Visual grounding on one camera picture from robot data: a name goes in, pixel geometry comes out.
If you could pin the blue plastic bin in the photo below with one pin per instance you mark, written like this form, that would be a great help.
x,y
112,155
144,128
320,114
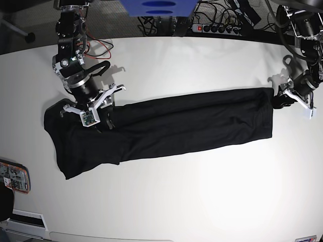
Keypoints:
x,y
155,8

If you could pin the white flat box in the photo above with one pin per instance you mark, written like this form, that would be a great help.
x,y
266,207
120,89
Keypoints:
x,y
27,223

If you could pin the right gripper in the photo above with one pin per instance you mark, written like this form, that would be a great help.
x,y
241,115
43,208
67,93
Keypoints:
x,y
109,115

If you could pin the office chair base leg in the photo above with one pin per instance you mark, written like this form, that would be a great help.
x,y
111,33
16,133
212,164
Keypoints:
x,y
29,37

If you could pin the black T-shirt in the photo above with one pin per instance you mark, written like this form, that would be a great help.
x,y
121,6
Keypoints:
x,y
161,127

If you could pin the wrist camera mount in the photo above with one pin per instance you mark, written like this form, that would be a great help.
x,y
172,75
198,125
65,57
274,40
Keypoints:
x,y
309,108
90,117

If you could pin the white power strip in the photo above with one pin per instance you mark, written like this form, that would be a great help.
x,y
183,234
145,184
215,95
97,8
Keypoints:
x,y
217,29

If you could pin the black chair seat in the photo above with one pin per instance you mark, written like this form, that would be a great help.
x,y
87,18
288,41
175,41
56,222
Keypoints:
x,y
7,199

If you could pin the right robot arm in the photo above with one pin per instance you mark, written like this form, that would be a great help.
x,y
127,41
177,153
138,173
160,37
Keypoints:
x,y
69,63

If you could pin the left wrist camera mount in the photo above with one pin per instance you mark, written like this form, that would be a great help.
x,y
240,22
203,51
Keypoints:
x,y
309,108

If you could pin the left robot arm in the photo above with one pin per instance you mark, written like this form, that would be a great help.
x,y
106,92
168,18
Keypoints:
x,y
305,19

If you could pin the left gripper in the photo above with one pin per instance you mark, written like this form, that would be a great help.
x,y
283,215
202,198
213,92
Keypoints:
x,y
301,86

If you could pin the orange clear electronics case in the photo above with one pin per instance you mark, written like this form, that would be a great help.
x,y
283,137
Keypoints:
x,y
15,176

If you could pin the black power adapter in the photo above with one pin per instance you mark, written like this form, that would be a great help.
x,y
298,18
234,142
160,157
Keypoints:
x,y
181,26

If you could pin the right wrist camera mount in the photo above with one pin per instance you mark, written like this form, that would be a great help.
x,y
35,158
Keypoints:
x,y
90,117

